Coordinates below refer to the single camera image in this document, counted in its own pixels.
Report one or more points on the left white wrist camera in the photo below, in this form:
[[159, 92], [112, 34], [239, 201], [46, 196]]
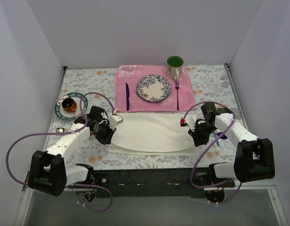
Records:
[[115, 120]]

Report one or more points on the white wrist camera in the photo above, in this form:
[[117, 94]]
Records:
[[189, 121], [115, 120]]

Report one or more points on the purple knife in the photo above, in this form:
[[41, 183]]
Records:
[[127, 97]]

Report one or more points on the pink satin placemat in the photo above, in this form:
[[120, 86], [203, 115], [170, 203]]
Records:
[[131, 74]]

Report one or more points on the purple spoon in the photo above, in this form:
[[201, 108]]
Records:
[[224, 137]]

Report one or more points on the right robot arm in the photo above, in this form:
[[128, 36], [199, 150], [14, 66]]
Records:
[[254, 157]]

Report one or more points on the blue floral plate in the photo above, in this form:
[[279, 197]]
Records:
[[153, 88]]

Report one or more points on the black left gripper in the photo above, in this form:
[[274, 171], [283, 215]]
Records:
[[107, 135]]

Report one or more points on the iridescent blue fork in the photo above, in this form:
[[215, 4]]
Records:
[[216, 138]]

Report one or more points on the orange brown small cup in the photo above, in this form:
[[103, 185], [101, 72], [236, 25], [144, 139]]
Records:
[[69, 105]]

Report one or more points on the cream mug green inside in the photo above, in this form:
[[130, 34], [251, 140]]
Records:
[[174, 67]]

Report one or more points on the purple fork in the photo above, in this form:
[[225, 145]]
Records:
[[177, 89]]

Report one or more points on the white cloth napkin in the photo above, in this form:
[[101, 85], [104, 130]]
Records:
[[152, 134]]

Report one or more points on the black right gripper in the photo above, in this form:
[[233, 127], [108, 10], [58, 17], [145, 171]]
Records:
[[197, 137]]

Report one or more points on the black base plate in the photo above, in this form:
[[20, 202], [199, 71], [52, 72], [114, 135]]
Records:
[[147, 182]]

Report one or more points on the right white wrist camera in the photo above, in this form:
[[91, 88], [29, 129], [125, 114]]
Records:
[[189, 121]]

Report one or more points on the teal rimmed saucer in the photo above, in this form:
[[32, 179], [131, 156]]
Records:
[[62, 114]]

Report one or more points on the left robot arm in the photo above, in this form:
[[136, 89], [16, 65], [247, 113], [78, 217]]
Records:
[[48, 170]]

